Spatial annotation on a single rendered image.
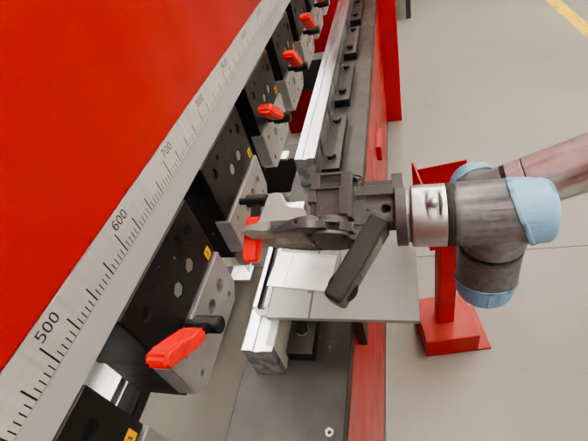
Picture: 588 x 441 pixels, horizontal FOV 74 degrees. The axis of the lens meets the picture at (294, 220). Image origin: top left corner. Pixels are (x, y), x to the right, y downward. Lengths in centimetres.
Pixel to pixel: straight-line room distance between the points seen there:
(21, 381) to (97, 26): 27
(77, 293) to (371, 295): 50
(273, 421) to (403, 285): 33
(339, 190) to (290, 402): 44
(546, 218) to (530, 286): 153
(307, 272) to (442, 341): 100
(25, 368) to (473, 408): 154
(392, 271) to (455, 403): 102
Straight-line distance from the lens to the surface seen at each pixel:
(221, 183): 51
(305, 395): 77
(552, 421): 173
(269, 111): 61
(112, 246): 35
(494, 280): 54
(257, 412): 79
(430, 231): 46
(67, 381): 33
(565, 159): 61
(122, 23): 41
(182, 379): 44
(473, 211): 46
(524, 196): 47
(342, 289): 45
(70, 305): 32
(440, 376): 172
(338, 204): 47
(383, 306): 69
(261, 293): 75
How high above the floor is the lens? 158
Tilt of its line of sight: 42 degrees down
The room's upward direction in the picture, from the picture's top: 19 degrees counter-clockwise
